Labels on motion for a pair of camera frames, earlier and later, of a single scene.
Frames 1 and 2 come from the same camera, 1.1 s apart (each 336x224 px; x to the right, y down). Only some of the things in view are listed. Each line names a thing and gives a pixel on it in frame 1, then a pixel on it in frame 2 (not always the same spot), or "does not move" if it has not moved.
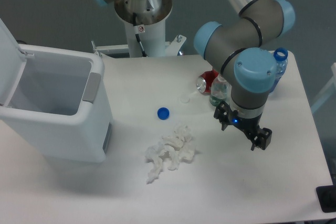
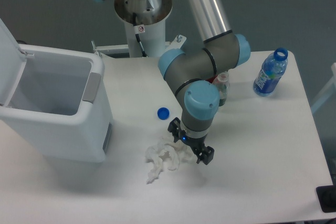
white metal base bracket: x=172 y=48 does not move
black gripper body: x=249 y=126 to x=197 y=144
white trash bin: x=56 y=98 does not move
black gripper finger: x=222 y=114 to x=174 y=127
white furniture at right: x=329 y=92 does not move
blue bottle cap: x=163 y=113 does not move
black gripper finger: x=261 y=139 to x=205 y=154
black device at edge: x=326 y=196 does not move
